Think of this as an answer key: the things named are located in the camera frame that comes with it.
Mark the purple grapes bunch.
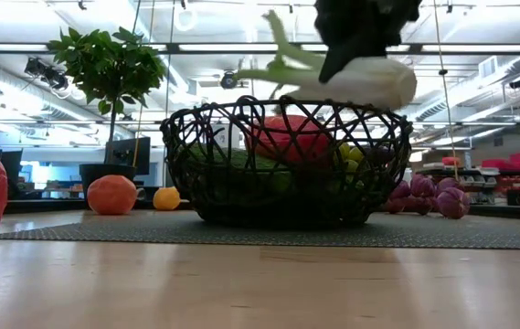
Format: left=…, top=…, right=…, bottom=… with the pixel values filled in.
left=385, top=174, right=472, bottom=220

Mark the grey woven placemat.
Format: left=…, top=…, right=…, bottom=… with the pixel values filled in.
left=0, top=210, right=520, bottom=251

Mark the grey storage shelf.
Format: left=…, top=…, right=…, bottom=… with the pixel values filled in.
left=417, top=162, right=505, bottom=205

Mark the wrinkled orange fruit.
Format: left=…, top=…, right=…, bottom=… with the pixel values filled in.
left=86, top=174, right=139, bottom=217

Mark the green grape bunch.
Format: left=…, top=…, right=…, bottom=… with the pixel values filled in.
left=332, top=141, right=366, bottom=191

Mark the dark purple eggplant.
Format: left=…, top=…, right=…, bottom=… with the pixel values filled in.
left=363, top=144, right=396, bottom=166

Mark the green leafy plant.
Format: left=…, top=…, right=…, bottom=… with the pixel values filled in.
left=48, top=26, right=167, bottom=165

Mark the black computer monitor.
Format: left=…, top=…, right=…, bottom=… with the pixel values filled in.
left=0, top=148, right=24, bottom=189
left=105, top=136, right=152, bottom=177

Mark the long green cucumber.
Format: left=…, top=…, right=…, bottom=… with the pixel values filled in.
left=185, top=148, right=293, bottom=196

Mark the white green leek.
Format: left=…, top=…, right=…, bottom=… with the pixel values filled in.
left=234, top=9, right=419, bottom=111

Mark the red orange mango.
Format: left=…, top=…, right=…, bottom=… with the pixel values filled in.
left=244, top=113, right=334, bottom=166

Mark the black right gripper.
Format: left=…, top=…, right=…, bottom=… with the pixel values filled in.
left=313, top=0, right=423, bottom=85

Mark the black wire basket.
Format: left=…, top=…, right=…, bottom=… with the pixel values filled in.
left=160, top=94, right=414, bottom=229

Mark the black plant pot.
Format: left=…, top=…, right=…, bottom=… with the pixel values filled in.
left=79, top=163, right=138, bottom=205

